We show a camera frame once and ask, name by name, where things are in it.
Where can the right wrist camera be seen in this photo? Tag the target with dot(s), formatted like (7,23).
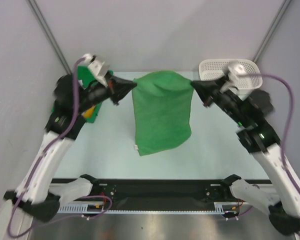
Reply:
(232,72)

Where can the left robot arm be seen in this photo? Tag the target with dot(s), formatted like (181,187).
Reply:
(34,196)

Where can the green plastic bin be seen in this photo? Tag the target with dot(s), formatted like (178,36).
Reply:
(64,97)

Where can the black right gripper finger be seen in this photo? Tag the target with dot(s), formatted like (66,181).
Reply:
(202,92)
(204,83)

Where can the yellow towel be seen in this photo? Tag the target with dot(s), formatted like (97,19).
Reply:
(88,113)

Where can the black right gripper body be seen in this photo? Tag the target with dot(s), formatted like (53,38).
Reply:
(210,92)

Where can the green towel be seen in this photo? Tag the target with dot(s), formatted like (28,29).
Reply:
(162,109)

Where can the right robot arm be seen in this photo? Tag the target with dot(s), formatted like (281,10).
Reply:
(261,141)

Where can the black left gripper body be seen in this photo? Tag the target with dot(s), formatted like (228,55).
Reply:
(97,93)

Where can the grey cable duct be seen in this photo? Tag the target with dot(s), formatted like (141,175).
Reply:
(217,208)

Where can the white perforated basket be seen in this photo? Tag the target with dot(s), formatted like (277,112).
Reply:
(211,69)

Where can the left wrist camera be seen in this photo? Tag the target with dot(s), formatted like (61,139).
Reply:
(97,66)

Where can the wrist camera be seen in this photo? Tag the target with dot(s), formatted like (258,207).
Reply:
(97,66)
(232,72)

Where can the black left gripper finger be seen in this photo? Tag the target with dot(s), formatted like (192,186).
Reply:
(120,82)
(121,89)

